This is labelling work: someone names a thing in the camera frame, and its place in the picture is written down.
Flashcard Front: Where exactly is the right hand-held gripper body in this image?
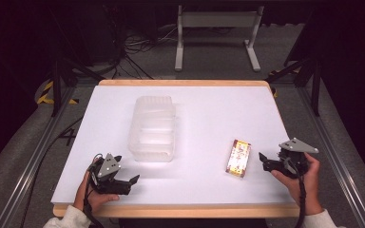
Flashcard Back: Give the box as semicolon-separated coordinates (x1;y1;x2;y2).
277;137;319;179

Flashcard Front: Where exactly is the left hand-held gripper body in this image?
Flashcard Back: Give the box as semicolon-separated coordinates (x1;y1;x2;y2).
89;152;133;196

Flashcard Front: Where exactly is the person's right hand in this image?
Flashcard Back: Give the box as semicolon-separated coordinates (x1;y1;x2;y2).
270;153;325;217

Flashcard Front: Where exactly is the person's left hand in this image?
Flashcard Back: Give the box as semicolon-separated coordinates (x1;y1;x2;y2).
72;160;121;214

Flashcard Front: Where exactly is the yellow red patterned packet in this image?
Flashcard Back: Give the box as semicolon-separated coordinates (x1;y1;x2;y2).
224;139;253;179

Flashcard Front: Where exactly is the clear plastic container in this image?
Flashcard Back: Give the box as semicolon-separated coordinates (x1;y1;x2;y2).
127;95;177;163

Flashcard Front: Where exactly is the wooden table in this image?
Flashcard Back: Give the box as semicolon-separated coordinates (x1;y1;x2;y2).
52;79;300;219

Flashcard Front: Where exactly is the white table sheet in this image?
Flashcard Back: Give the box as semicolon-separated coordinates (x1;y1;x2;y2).
50;85;296;205

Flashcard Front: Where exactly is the black metal stand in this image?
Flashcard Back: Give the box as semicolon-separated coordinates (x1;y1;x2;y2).
263;56;323;118
50;56;106;118

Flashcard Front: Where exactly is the yellow black hazard tape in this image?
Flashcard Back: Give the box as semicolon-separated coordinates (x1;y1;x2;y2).
36;80;80;105

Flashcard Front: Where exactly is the white metal stand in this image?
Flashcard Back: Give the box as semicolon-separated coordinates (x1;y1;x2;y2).
174;4;265;73

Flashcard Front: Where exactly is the right hand-held gripper black cable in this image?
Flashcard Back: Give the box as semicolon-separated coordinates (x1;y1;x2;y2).
284;157;308;228

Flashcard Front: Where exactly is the hand-held gripper black cable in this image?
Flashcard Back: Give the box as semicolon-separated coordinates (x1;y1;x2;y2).
83;153;106;228
284;157;308;228

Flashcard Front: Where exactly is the aluminium floor rail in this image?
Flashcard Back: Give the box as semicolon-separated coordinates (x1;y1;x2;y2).
0;85;77;228
298;85;365;228

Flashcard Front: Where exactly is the left hand-held gripper black cable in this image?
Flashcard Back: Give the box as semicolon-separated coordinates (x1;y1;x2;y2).
83;153;106;228

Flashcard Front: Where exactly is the black floor cable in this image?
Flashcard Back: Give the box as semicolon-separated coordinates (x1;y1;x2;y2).
19;116;85;228

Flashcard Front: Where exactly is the bundle of floor cables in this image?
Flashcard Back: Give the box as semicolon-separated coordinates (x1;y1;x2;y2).
106;22;179;81

